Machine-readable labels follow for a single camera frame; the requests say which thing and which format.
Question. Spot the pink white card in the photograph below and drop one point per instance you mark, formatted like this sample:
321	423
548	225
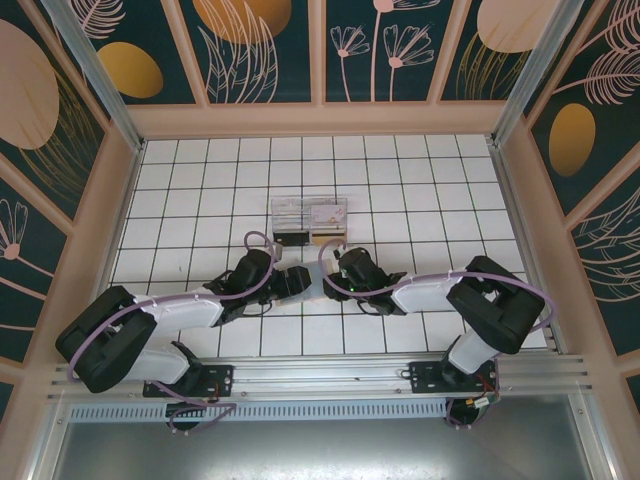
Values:
329	217

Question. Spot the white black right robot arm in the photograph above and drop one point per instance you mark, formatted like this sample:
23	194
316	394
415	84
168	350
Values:
425	295

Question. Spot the gold card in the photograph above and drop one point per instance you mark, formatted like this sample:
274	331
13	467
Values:
327	237

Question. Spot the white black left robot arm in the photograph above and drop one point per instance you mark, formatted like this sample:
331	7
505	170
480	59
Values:
175	310

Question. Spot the black card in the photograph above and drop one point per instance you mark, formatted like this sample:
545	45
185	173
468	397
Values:
291	238

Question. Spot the tan card holder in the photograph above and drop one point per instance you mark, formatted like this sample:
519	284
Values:
315	280

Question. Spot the grey sheet metal panel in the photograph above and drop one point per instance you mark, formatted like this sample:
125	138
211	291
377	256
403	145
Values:
320	450

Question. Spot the clear acrylic box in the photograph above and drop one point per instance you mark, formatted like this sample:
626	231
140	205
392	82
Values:
290	212

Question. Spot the aluminium side rail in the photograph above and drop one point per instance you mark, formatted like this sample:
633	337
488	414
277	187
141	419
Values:
114	240
526	240

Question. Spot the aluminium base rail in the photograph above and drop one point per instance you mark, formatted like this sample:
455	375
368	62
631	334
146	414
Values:
325	377

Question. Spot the yellow green connector plugs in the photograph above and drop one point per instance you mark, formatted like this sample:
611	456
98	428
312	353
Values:
482	401

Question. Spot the aluminium corner post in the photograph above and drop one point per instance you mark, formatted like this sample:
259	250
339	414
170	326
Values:
98	75
527	75

